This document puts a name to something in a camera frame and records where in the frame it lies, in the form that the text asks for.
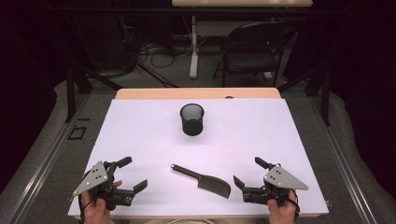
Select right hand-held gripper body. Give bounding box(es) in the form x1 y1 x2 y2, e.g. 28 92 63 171
242 162 309 207

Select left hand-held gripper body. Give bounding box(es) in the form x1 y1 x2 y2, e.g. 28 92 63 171
68 160 136 212

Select black spatula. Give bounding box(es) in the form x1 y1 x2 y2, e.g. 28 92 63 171
170 163 233 200

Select black mesh cup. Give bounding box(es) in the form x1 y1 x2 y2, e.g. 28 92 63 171
179 103 205 137

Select person's right hand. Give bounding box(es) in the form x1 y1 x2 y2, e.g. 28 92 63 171
266 189 300 224

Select person's left hand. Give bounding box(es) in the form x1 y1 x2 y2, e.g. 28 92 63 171
80 179 123 224

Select white table mat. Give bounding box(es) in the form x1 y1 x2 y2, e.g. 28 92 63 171
67 98 330 217

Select black metal stand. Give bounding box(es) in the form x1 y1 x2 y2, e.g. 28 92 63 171
64 60 125 124
276 64 332 127

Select wooden table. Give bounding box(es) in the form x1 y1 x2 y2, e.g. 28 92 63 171
74 87 330 220

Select black folding chair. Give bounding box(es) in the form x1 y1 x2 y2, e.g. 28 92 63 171
212 21 297 89

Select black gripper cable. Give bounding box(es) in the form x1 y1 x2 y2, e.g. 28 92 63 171
272 188 302 220
77 190 96 224

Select metal floor rail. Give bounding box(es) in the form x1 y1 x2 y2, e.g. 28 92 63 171
7 92 92 224
307 92 379 224

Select tangle of floor cables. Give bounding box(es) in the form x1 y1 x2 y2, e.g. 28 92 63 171
120 15 208 71

